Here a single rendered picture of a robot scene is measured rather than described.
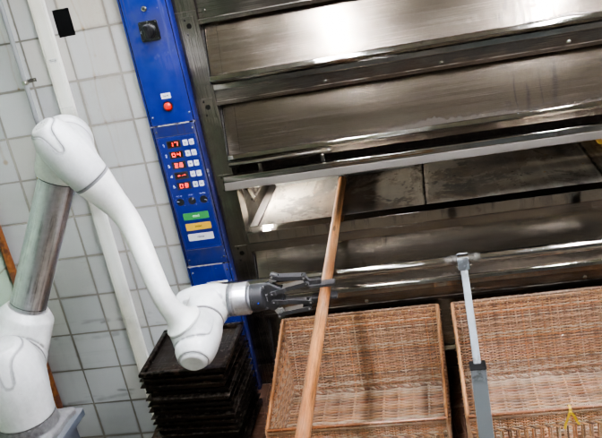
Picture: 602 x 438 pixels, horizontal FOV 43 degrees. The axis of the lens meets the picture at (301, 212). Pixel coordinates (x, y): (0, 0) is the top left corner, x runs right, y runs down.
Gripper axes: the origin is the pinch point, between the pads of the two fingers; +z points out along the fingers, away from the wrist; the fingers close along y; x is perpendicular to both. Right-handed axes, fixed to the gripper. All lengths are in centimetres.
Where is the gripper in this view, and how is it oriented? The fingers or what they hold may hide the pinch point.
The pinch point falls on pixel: (323, 289)
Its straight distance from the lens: 208.0
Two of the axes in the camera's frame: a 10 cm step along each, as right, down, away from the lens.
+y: 1.8, 9.2, 3.4
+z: 9.8, -1.3, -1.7
